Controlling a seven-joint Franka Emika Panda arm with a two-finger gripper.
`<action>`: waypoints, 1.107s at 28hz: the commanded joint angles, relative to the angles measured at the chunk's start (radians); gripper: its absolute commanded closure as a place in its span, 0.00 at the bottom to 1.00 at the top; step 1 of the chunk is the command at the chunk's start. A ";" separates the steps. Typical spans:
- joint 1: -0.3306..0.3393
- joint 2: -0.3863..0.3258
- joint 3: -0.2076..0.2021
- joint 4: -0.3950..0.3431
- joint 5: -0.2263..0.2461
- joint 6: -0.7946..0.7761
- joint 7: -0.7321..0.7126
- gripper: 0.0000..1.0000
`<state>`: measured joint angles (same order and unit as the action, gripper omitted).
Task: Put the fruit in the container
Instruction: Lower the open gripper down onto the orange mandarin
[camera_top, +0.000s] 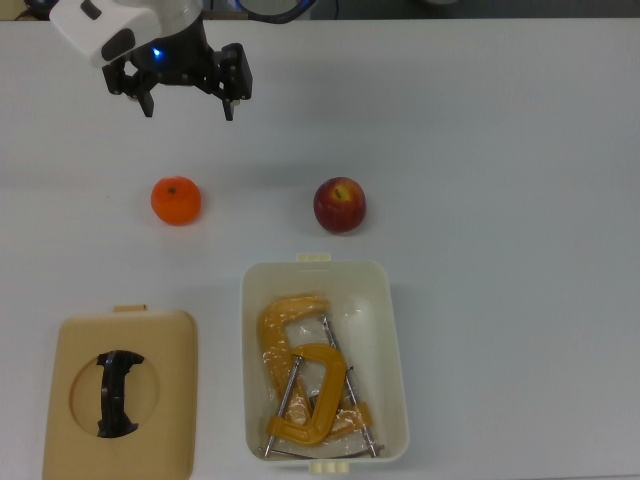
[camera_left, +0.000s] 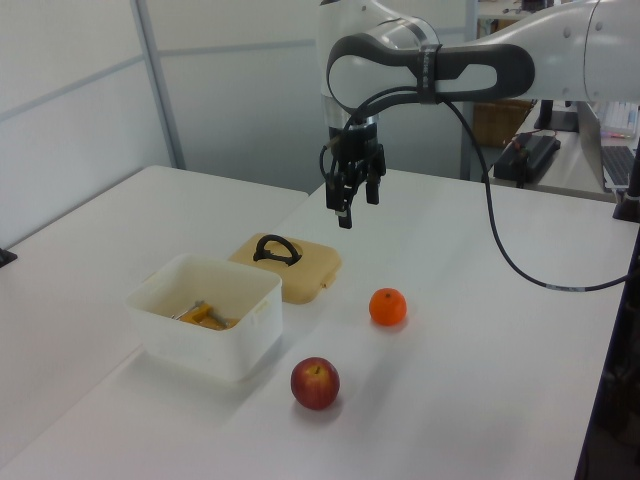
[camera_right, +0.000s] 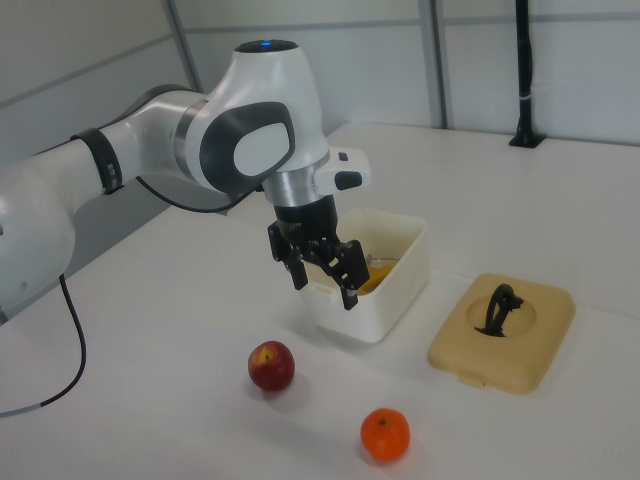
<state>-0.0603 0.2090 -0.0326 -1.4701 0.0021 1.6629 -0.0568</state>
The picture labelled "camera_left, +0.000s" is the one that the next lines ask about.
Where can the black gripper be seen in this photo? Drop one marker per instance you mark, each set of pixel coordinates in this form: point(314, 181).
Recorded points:
point(355, 147)

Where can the orange toy fruit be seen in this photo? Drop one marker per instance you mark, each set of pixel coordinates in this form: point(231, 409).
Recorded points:
point(388, 307)

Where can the white plastic container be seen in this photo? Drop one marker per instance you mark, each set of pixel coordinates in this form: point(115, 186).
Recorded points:
point(200, 350)

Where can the black electronic box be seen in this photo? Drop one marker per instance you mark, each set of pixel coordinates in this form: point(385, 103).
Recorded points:
point(530, 152)

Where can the red toy apple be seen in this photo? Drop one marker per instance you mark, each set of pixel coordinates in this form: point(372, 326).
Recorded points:
point(315, 384)

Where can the orange clamp tool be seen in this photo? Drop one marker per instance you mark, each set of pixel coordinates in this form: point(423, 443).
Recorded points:
point(202, 316)

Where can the black monitor stand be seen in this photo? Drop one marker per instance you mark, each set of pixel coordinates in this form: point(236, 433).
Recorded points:
point(550, 117)

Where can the grey laptop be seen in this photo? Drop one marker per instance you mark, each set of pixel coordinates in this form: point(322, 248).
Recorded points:
point(617, 165)

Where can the black upright stand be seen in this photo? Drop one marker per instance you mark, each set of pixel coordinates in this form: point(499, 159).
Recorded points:
point(612, 380)

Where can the black table clamp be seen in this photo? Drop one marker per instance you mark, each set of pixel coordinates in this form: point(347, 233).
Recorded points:
point(6, 257)

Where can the grey partition post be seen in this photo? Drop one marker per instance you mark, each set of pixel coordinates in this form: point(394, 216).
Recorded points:
point(160, 85)

